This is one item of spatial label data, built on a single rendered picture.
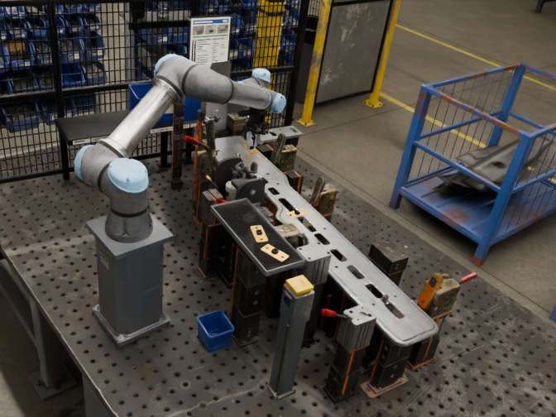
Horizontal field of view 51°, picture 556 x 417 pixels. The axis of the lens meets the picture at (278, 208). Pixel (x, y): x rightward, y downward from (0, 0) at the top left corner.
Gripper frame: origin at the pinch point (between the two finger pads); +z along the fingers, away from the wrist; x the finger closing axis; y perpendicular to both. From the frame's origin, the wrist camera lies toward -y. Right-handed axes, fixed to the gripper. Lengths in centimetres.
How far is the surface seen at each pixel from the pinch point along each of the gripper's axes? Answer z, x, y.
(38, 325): 65, -97, 5
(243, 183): -13, -29, 45
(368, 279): 5, -3, 89
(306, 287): -11, -38, 98
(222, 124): 2.3, -0.5, -26.6
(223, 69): -24.7, -1.7, -26.7
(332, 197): 3.8, 14.1, 43.3
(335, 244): 5, -2, 68
